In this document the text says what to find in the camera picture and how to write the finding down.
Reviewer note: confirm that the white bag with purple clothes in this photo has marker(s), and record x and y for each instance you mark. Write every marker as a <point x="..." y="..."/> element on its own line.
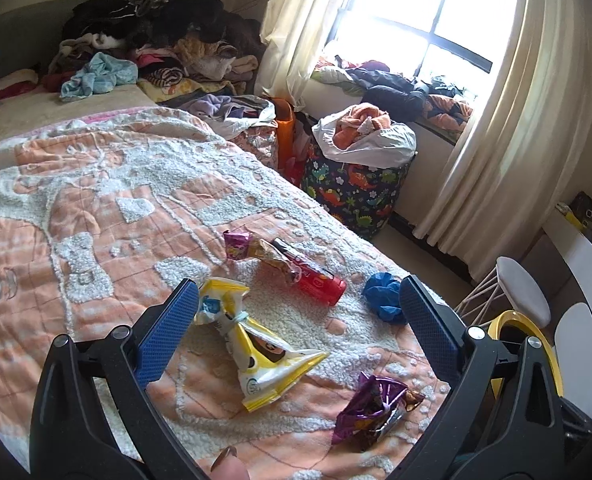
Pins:
<point x="226" y="110"/>

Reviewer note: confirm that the dinosaur print storage bag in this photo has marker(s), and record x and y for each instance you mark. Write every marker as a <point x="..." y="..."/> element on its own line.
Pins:
<point x="355" y="190"/>

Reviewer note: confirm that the orange white tufted blanket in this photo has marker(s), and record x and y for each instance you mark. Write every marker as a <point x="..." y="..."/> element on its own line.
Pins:
<point x="101" y="240"/>

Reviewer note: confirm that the narrow cream curtain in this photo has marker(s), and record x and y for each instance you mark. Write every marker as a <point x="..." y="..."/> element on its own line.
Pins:
<point x="301" y="25"/>

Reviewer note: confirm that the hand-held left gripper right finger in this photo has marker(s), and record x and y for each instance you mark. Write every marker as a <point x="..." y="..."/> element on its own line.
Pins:
<point x="428" y="325"/>

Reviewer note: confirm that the white vanity desk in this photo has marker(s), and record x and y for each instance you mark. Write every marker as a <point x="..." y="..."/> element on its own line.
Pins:
<point x="590" y="270"/>

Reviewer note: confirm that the red pink cloth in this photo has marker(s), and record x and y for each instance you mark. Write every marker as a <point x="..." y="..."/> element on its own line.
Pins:
<point x="13" y="82"/>

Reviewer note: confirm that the light crumpled sheet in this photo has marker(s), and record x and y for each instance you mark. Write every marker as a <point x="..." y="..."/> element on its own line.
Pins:
<point x="331" y="72"/>

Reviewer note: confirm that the yellow box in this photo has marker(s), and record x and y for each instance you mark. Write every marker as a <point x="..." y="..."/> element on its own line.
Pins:
<point x="570" y="216"/>

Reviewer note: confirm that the white plastic bag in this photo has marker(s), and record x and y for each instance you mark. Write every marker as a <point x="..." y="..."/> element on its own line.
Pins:
<point x="390" y="142"/>

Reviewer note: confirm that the yellow-rimmed black trash bin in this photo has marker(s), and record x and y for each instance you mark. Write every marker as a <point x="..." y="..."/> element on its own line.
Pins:
<point x="506" y="317"/>

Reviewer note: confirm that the dark puffy jacket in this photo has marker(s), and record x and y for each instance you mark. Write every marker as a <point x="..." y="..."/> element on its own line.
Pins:
<point x="390" y="92"/>

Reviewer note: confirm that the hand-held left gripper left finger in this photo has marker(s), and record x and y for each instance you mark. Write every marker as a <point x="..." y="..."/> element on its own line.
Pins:
<point x="166" y="335"/>

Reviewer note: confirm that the pile of clothes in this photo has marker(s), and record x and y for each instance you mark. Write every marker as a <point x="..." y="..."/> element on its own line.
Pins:
<point x="176" y="25"/>

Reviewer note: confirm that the white rounded cabinet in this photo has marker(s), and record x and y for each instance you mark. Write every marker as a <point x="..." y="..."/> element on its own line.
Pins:
<point x="583" y="360"/>

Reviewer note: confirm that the purple gold snack wrapper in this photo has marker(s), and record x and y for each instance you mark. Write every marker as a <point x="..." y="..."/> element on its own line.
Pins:
<point x="256" y="252"/>

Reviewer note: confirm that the person's left hand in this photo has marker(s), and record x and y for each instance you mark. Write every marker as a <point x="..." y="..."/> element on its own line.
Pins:
<point x="231" y="467"/>

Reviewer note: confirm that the blue plastic bag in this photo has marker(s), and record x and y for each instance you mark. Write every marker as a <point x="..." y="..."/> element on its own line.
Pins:
<point x="383" y="297"/>

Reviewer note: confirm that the orange bag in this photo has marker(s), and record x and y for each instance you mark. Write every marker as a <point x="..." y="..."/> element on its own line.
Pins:
<point x="288" y="130"/>

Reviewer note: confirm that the orange patterned quilt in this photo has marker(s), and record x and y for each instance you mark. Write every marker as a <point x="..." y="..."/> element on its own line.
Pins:
<point x="448" y="112"/>

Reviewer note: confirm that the floral fabric bag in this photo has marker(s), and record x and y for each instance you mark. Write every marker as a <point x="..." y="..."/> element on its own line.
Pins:
<point x="261" y="147"/>

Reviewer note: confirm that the white round stool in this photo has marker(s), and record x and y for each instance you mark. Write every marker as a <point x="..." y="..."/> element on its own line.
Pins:
<point x="520" y="290"/>

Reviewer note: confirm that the red snack packet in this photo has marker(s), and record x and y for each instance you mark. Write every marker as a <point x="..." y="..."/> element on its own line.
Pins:
<point x="316" y="282"/>

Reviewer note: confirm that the beige bed sheet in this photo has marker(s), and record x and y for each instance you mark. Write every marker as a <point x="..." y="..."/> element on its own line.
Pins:
<point x="51" y="115"/>

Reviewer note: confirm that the purple foil wrapper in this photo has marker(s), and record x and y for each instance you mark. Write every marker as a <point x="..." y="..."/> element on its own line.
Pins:
<point x="370" y="410"/>

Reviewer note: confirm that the grey bed headboard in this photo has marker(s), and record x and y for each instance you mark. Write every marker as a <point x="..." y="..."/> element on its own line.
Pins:
<point x="11" y="35"/>

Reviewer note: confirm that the orange cloth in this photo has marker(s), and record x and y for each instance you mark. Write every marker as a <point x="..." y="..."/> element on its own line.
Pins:
<point x="360" y="122"/>

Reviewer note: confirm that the yellow white snack packet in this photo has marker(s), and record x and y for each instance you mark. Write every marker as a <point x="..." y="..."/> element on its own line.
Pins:
<point x="261" y="360"/>

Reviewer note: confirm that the light blue cloth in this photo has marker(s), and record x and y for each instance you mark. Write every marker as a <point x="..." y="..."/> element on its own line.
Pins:
<point x="96" y="77"/>

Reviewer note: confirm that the wide cream curtain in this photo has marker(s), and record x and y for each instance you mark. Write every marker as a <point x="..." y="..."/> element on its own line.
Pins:
<point x="525" y="135"/>

